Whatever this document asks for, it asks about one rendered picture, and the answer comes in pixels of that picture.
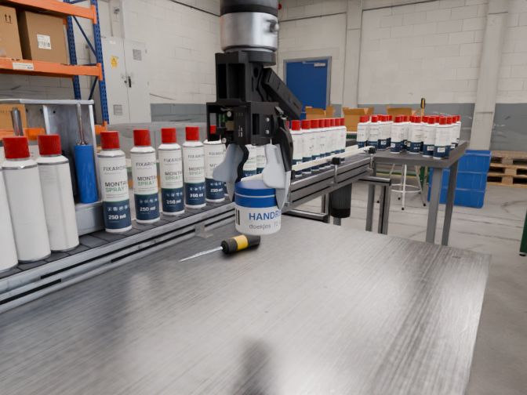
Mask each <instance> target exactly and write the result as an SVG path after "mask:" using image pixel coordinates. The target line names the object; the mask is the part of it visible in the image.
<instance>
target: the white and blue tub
mask: <svg viewBox="0 0 527 395"><path fill-rule="evenodd" d="M234 199H235V227H236V230H237V231H238V232H240V233H243V234H248V235H268V234H273V233H276V232H278V231H279V230H280V228H281V209H278V206H277V202H276V199H275V188H271V187H266V186H265V184H264V182H263V180H262V179H249V180H243V181H240V182H237V183H236V184H235V185H234Z"/></svg>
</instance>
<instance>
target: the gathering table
mask: <svg viewBox="0 0 527 395"><path fill-rule="evenodd" d="M356 144H357V140H349V141H346V146H345V147H351V146H354V145H356ZM466 146H467V140H459V144H458V147H456V148H455V149H454V150H451V151H450V152H449V158H445V159H444V160H435V159H433V158H423V154H408V153H406V151H402V153H400V154H390V152H391V149H388V150H385V151H379V150H378V151H377V152H376V153H375V154H373V156H374V157H375V161H374V172H373V173H372V174H370V175H369V176H374V177H376V167H377V163H387V164H396V165H415V166H424V167H434V169H433V176H432V183H431V196H430V204H429V211H428V218H427V232H426V239H425V242H428V243H432V244H434V239H435V232H436V226H437V218H438V206H439V199H440V193H441V185H442V173H443V169H447V168H448V167H449V166H451V167H450V173H449V185H448V192H447V198H446V206H445V218H444V224H443V231H442V242H441V245H444V246H448V244H449V233H450V227H451V220H452V209H453V202H454V196H455V189H456V178H457V172H458V165H459V159H460V158H461V157H462V156H463V155H464V154H466ZM367 152H368V151H367ZM367 152H365V154H354V155H367V156H370V154H369V153H367ZM375 188H376V185H374V184H369V191H368V202H367V213H366V225H365V231H369V232H372V230H373V209H374V198H375ZM333 225H337V226H341V219H340V218H335V217H333Z"/></svg>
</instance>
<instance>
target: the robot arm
mask: <svg viewBox="0 0 527 395"><path fill-rule="evenodd" d="M278 30H279V25H278V0H220V49H221V50H222V51H223V52H224V53H215V65H216V102H206V120H207V142H214V141H220V135H221V143H222V144H225V147H226V150H227V151H226V154H225V157H224V159H223V160H222V162H221V163H219V164H218V165H217V166H215V168H214V169H213V174H212V176H213V179H214V180H218V181H222V182H226V185H227V192H228V195H229V198H230V201H232V202H233V201H234V200H235V199H234V185H235V184H236V183H237V182H240V181H241V179H242V177H243V166H244V164H245V163H246V162H247V160H248V157H249V150H248V149H247V147H246V145H250V144H252V146H263V145H265V148H264V153H265V157H266V161H267V164H266V166H265V167H264V169H263V171H262V179H263V183H264V184H265V186H266V187H271V188H275V199H276V202H277V206H278V209H281V208H283V206H284V204H285V200H286V198H287V194H288V191H289V183H290V177H291V171H292V168H293V138H292V135H291V132H290V131H289V128H288V126H287V121H291V120H300V115H301V111H302V109H303V105H302V103H301V102H300V101H299V100H298V99H297V98H296V97H295V96H294V95H293V93H292V92H291V91H290V90H289V88H288V87H287V86H286V85H285V83H284V82H283V81H282V80H281V79H280V77H279V76H278V75H277V74H276V73H275V72H274V70H273V69H272V68H271V67H270V66H274V65H276V53H274V52H276V50H277V49H278ZM264 67H265V68H264ZM211 113H216V133H210V114H211ZM219 115H220V122H219Z"/></svg>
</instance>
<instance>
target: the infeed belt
mask: <svg viewBox="0 0 527 395"><path fill-rule="evenodd" d="M224 200H225V201H224V202H222V203H216V204H212V203H207V202H205V205H206V207H205V208H202V209H197V210H191V209H187V208H186V207H185V206H186V205H184V214H183V215H181V216H175V217H168V216H163V214H162V212H160V222H159V223H156V224H151V225H139V224H137V223H136V219H135V220H131V223H132V230H131V231H130V232H128V233H125V234H107V233H106V232H105V229H102V230H98V231H94V232H92V233H89V234H84V235H81V236H78V241H79V246H78V247H77V248H76V249H73V250H71V251H68V252H51V256H50V257H48V258H47V259H43V260H41V261H37V262H34V263H19V264H18V266H17V267H16V268H14V269H12V270H10V271H7V272H5V273H1V274H0V279H3V278H6V277H10V276H13V275H15V274H19V273H22V272H24V271H27V270H31V269H34V268H36V267H39V266H43V265H45V264H48V263H52V262H55V261H57V260H60V259H64V258H67V257H69V256H72V255H76V254H78V253H81V252H85V251H88V250H90V249H93V248H97V247H100V246H103V245H107V244H110V243H112V242H115V241H119V240H121V239H124V238H127V237H131V236H133V235H136V234H140V233H143V232H145V231H148V230H152V229H154V228H157V227H160V226H164V225H166V224H169V223H173V222H176V221H178V220H181V219H185V218H187V217H190V216H194V215H197V214H200V213H203V212H207V211H209V210H212V209H215V208H219V207H221V206H224V205H228V204H230V203H233V202H234V201H233V202H232V201H230V200H227V199H224Z"/></svg>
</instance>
